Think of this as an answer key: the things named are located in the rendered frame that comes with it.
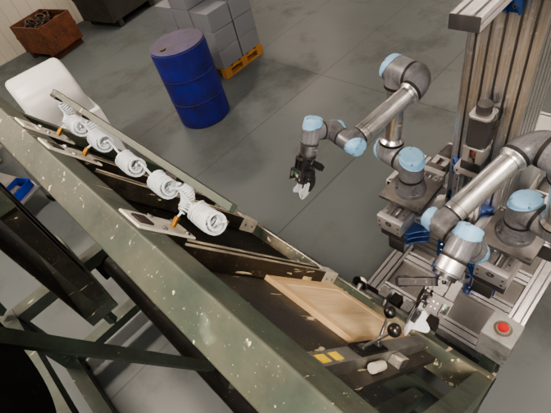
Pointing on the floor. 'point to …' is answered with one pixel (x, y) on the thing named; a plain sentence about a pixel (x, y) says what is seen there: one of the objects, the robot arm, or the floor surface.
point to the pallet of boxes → (216, 29)
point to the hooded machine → (35, 104)
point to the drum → (190, 77)
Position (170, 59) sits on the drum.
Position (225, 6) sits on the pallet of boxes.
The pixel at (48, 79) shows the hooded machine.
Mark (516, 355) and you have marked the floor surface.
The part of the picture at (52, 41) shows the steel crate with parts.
